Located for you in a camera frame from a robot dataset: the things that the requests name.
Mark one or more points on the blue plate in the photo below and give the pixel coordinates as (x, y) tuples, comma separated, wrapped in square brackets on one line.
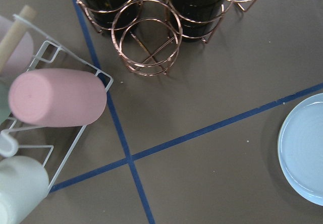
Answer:
[(299, 148)]

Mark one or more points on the middle dark wine bottle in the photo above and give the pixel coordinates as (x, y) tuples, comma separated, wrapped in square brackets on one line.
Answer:
[(197, 17)]

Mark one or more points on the dark wine bottle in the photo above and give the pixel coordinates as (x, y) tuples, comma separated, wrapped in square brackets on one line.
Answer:
[(197, 17), (107, 14)]

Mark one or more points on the pink cup on rack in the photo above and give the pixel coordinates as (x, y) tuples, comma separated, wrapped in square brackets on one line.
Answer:
[(57, 97)]

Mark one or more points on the front dark wine bottle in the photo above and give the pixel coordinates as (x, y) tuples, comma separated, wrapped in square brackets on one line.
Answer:
[(107, 14)]

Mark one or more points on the pale pink cup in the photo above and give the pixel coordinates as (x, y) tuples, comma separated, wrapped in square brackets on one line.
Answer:
[(20, 58)]

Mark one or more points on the green cup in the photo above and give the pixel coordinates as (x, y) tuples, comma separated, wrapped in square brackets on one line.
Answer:
[(4, 104)]

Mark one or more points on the white cup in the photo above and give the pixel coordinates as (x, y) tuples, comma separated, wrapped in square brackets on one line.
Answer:
[(24, 184)]

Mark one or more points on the copper wire bottle rack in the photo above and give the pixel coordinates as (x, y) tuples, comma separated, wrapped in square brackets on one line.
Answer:
[(150, 45)]

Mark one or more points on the white wire cup rack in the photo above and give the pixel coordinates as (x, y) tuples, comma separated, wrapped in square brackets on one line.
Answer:
[(47, 53)]

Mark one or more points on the wooden rack handle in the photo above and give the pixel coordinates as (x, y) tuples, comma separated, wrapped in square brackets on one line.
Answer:
[(16, 32)]

